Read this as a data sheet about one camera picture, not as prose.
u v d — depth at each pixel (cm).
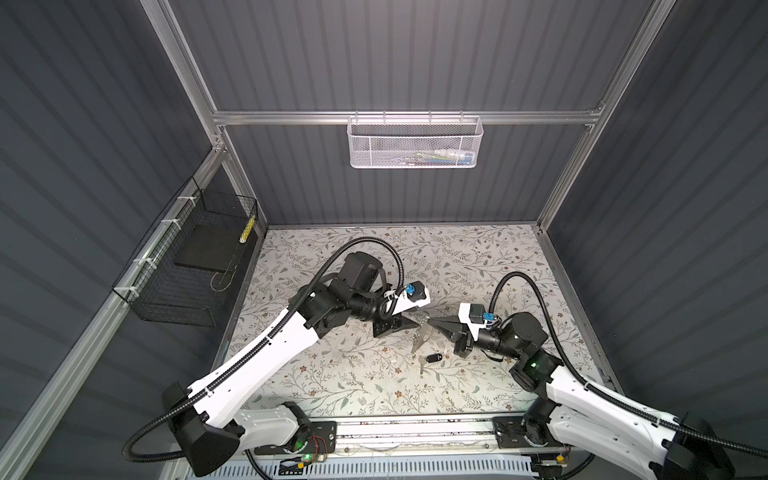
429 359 87
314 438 72
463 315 57
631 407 47
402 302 54
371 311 56
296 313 46
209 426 38
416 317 65
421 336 67
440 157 93
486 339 61
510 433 73
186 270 73
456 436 75
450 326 63
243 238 80
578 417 60
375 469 77
